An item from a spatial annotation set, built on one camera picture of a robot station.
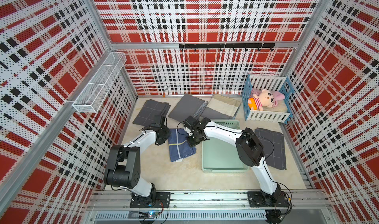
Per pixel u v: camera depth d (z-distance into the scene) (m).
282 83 1.11
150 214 0.69
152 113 1.09
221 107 1.16
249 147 0.56
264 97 0.96
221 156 0.91
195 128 0.71
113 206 0.72
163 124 0.78
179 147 0.92
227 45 0.89
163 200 0.74
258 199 0.73
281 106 1.04
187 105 1.15
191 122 0.75
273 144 0.93
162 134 0.79
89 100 0.69
